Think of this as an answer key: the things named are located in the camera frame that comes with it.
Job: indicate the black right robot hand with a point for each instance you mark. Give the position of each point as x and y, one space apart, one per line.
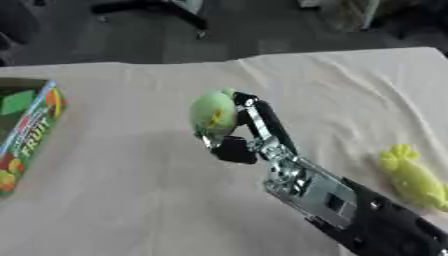
269 124

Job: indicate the pale green toy fruit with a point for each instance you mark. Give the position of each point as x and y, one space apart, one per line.
213 112

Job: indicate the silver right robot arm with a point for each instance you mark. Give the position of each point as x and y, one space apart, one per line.
350 206

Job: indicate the printed cardboard fruit box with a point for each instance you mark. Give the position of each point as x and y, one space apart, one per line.
26 133

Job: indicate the black office chair base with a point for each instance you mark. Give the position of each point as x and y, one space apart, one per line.
157 11

